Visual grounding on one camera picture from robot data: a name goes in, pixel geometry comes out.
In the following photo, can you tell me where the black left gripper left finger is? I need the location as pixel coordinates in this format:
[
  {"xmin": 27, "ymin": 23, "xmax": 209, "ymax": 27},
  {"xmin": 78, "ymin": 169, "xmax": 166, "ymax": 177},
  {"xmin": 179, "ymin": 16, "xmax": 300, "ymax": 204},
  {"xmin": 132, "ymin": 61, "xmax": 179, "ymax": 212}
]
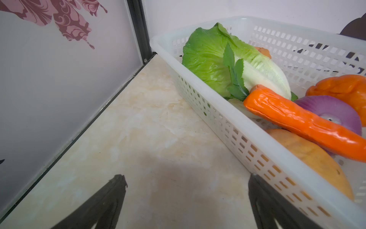
[{"xmin": 53, "ymin": 175, "xmax": 128, "ymax": 229}]

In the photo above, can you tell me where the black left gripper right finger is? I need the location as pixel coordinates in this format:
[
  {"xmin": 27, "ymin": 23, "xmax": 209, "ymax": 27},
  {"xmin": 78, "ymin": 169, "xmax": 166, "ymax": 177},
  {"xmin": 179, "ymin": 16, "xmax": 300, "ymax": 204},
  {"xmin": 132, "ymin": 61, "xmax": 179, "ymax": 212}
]
[{"xmin": 248, "ymin": 174, "xmax": 321, "ymax": 229}]

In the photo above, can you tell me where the orange bell pepper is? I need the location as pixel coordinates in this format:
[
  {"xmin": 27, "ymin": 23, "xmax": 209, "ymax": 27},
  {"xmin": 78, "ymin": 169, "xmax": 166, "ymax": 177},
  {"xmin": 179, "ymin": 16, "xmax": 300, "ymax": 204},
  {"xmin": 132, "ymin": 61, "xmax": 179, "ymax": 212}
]
[{"xmin": 306, "ymin": 74, "xmax": 366, "ymax": 127}]

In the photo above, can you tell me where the yellow brown potato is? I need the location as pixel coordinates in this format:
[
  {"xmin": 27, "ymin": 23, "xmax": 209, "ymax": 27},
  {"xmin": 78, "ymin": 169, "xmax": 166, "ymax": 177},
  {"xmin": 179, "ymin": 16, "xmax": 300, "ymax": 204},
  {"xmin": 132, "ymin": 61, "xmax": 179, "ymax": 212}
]
[{"xmin": 266, "ymin": 129, "xmax": 354, "ymax": 201}]

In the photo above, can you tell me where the orange carrot with leaves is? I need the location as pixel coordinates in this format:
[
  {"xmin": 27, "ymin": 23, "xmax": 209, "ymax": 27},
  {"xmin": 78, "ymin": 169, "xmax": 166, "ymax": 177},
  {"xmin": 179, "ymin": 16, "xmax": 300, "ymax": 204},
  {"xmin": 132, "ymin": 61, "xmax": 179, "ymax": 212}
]
[{"xmin": 222, "ymin": 42, "xmax": 366, "ymax": 163}]

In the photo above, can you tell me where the small orange fruit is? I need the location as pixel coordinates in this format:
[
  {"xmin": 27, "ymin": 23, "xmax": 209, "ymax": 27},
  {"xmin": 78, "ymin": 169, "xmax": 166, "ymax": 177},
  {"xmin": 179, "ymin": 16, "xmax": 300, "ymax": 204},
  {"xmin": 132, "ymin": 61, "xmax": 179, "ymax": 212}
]
[{"xmin": 255, "ymin": 47, "xmax": 272, "ymax": 59}]

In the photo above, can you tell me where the white plastic perforated basket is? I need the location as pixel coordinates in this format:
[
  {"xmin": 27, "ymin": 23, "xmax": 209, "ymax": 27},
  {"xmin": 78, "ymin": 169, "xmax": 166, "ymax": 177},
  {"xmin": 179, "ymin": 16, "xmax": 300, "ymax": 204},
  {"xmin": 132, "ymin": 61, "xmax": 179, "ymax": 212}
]
[{"xmin": 150, "ymin": 16, "xmax": 366, "ymax": 229}]

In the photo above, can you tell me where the green napa cabbage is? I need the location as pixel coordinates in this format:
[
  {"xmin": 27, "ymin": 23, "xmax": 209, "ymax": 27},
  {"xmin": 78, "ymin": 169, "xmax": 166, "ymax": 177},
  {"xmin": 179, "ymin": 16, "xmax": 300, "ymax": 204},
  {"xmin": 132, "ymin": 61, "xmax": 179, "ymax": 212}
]
[{"xmin": 182, "ymin": 23, "xmax": 292, "ymax": 101}]

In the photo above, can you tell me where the black corner frame post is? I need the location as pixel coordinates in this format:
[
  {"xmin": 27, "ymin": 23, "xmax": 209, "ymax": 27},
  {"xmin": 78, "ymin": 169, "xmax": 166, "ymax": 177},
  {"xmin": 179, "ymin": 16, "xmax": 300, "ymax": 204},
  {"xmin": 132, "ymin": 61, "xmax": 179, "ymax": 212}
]
[{"xmin": 127, "ymin": 0, "xmax": 155, "ymax": 65}]

